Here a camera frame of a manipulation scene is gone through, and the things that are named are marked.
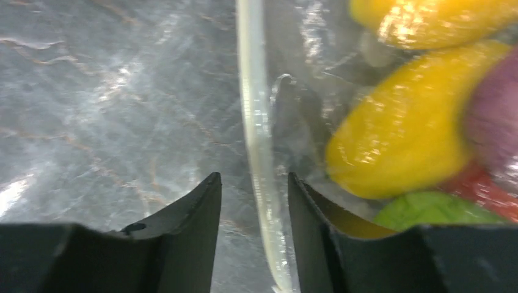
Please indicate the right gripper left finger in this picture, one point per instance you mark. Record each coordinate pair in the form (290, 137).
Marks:
(171, 250)

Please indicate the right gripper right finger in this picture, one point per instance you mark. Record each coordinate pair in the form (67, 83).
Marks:
(425, 258)

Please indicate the green toy pepper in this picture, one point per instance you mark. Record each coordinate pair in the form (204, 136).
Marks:
(432, 207)

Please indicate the yellow toy mango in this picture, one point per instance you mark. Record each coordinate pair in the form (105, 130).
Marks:
(406, 133)

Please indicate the clear zip top bag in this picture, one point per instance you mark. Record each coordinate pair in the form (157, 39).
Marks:
(304, 66)

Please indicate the red orange toy chili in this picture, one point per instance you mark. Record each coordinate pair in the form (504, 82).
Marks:
(475, 184)

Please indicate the purple toy onion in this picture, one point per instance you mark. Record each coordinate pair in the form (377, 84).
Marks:
(491, 117)

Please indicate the yellow toy lemon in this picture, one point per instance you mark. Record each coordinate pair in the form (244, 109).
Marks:
(432, 24)

